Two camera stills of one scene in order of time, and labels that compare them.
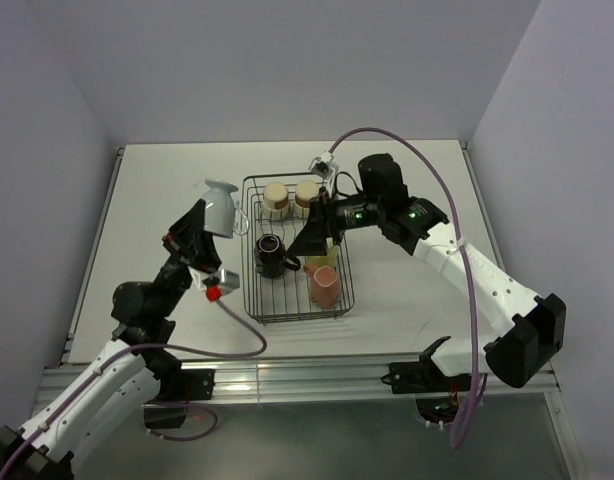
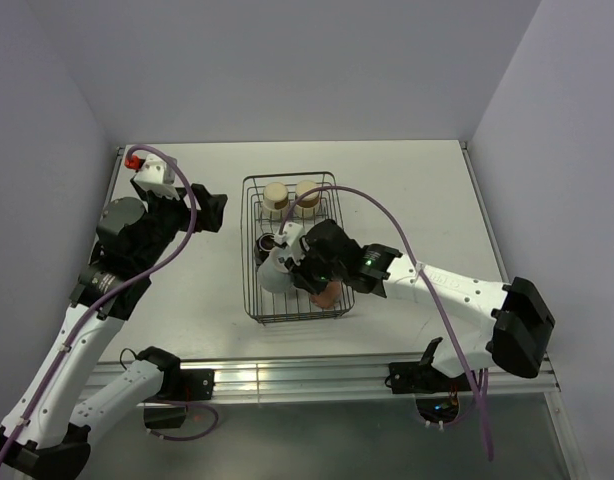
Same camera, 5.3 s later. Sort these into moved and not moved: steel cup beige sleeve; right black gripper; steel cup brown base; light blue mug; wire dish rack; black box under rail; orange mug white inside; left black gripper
Moved: right black gripper; left black gripper; light blue mug
Not moved: orange mug white inside; black box under rail; wire dish rack; steel cup brown base; steel cup beige sleeve
